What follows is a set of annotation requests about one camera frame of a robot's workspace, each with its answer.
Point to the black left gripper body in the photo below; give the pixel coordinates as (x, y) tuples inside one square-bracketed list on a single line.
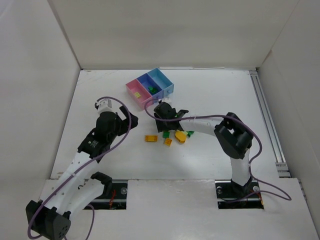
[(122, 120)]

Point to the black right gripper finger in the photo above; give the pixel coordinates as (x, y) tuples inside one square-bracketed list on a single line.
[(181, 113), (166, 126)]

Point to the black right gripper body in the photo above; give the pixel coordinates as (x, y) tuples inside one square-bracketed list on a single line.
[(168, 124)]

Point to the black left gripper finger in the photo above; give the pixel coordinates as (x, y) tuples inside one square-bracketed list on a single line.
[(126, 125), (125, 112)]

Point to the green 2x2 lego brick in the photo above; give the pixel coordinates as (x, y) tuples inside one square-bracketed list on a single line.
[(166, 134), (153, 91)]

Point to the yellow printed lego brick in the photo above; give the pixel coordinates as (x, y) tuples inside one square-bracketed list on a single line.
[(168, 142)]

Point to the yellow striped lego brick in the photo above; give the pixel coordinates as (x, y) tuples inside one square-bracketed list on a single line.
[(151, 138)]

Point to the yellow oval lego piece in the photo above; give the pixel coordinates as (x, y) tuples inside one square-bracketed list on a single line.
[(180, 136)]

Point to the green lego plate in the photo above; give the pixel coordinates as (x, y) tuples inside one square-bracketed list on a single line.
[(190, 133)]

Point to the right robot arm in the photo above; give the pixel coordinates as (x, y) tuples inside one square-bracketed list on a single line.
[(234, 137)]

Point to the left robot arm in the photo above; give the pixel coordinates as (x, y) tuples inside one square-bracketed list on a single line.
[(81, 182)]

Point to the purple drawer container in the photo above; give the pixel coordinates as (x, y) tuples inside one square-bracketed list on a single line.
[(146, 81)]

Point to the pink drawer container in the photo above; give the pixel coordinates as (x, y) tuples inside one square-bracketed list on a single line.
[(134, 86)]

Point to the light blue drawer container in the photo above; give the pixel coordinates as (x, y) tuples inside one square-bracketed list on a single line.
[(162, 81)]

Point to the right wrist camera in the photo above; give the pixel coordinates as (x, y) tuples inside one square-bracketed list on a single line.
[(165, 100)]

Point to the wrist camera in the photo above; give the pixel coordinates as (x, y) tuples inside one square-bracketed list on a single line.
[(103, 105), (165, 100)]

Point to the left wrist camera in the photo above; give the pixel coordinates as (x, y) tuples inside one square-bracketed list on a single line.
[(103, 105)]

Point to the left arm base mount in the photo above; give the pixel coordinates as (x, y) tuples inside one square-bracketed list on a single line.
[(114, 198)]

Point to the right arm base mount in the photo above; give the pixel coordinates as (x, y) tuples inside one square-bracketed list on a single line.
[(232, 196)]

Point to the aluminium rail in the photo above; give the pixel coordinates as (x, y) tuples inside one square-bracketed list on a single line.
[(280, 163)]

